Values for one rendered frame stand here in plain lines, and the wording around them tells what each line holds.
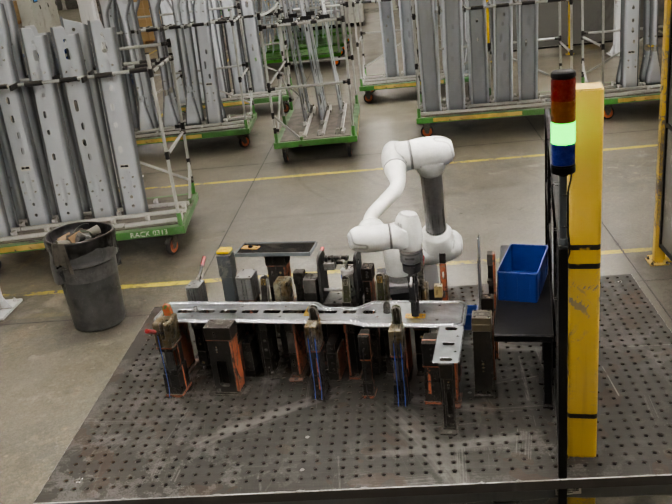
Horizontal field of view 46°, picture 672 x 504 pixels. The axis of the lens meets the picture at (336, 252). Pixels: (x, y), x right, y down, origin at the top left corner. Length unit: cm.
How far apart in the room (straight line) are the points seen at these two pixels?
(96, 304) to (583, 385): 393
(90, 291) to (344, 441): 317
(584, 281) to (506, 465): 73
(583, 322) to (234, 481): 136
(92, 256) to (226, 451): 287
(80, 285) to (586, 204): 408
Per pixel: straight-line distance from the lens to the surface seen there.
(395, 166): 345
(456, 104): 1011
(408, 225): 307
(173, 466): 316
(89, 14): 945
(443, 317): 327
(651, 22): 1088
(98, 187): 750
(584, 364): 280
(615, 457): 302
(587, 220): 258
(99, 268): 583
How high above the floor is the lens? 250
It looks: 22 degrees down
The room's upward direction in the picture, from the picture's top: 7 degrees counter-clockwise
